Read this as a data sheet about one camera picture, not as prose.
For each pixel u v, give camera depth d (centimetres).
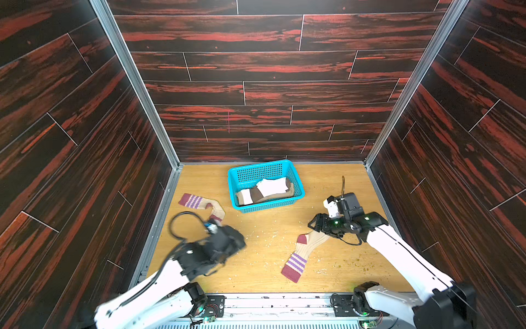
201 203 102
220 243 55
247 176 108
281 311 74
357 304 66
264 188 104
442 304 38
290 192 101
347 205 62
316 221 73
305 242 89
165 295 48
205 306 67
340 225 66
